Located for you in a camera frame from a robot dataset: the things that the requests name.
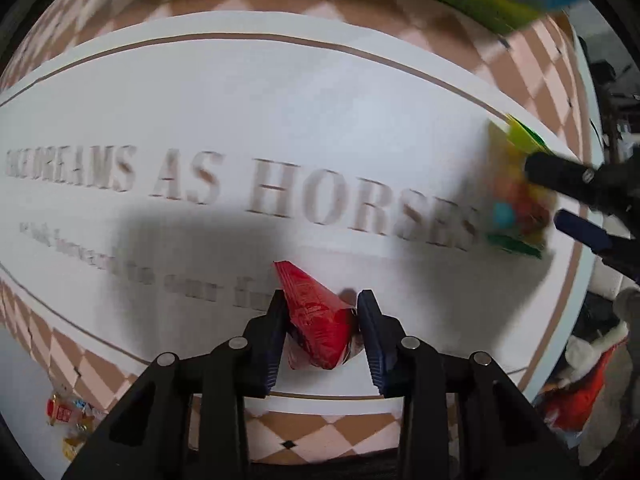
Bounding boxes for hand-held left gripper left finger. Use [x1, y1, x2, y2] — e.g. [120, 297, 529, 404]
[62, 289, 291, 480]

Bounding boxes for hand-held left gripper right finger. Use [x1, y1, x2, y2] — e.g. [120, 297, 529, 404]
[356, 289, 583, 480]

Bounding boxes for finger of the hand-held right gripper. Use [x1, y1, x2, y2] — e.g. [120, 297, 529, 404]
[523, 152, 603, 207]
[553, 209, 615, 257]

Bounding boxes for colourful candy ball bag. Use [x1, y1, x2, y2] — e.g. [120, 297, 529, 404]
[482, 114, 559, 261]

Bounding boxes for small red triangular snack packet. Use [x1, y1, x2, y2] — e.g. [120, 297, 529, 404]
[274, 261, 363, 372]

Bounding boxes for printed checkered table mat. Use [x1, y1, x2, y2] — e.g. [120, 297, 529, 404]
[0, 0, 608, 467]

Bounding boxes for small red candy wrapper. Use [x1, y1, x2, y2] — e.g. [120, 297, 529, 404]
[46, 394, 77, 427]

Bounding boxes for small orange candy wrapper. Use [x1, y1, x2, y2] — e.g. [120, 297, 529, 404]
[61, 434, 90, 462]

